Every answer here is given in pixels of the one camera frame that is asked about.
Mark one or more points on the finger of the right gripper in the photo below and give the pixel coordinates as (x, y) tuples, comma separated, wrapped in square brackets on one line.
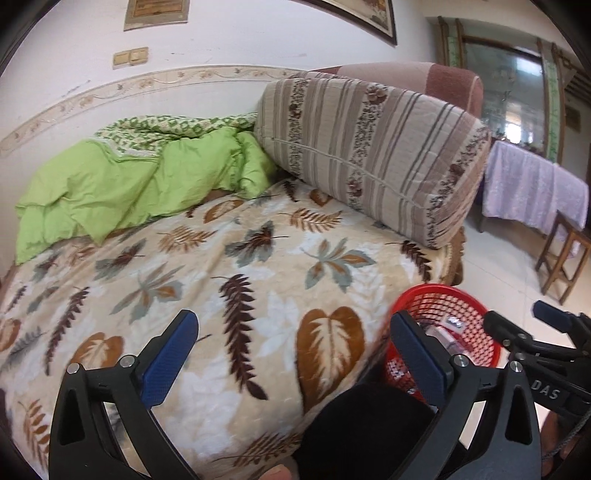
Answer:
[(577, 327), (509, 335)]

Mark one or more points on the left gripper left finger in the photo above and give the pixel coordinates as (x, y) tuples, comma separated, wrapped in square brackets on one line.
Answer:
[(82, 441)]

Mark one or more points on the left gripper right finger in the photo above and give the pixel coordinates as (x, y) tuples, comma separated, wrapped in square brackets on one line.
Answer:
[(486, 425)]

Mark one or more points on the long white medicine box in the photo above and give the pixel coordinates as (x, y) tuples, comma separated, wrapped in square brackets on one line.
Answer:
[(453, 324)]

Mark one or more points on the person's right hand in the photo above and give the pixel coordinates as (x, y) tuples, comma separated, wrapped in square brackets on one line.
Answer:
[(565, 447)]

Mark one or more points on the red plastic basket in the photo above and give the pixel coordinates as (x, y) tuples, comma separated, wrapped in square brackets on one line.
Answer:
[(429, 303)]

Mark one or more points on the wooden stool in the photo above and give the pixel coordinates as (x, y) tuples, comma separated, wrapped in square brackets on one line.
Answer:
[(555, 264)]

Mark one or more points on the purple cloth covered table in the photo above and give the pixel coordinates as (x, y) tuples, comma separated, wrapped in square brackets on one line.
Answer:
[(525, 187)]

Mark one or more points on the striped floral bolster cushion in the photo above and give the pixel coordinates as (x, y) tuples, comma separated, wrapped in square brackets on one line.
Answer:
[(401, 142)]

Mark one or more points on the leaf-patterned bed blanket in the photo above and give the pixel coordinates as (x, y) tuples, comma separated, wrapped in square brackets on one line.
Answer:
[(291, 291)]

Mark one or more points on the green quilt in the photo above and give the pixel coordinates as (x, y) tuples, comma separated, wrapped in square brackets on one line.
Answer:
[(135, 170)]

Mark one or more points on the wall mirror cabinet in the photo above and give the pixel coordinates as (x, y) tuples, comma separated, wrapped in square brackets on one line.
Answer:
[(523, 77)]

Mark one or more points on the framed wall picture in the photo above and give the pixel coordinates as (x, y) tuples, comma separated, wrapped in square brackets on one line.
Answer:
[(374, 16)]

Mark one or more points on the wall light switch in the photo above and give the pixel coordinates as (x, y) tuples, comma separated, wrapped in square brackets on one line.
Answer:
[(132, 57)]

